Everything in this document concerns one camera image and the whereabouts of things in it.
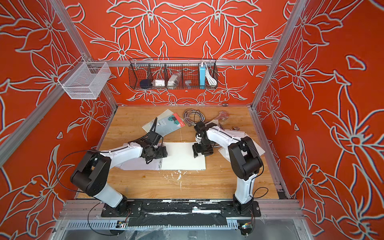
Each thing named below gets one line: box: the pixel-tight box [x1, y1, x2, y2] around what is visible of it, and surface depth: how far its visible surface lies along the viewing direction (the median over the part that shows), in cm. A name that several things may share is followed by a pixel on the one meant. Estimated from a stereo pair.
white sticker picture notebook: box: [116, 142, 207, 170], surface depth 90 cm
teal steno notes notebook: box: [155, 112, 186, 137], surface depth 109 cm
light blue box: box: [199, 64, 206, 89], surface depth 90 cm
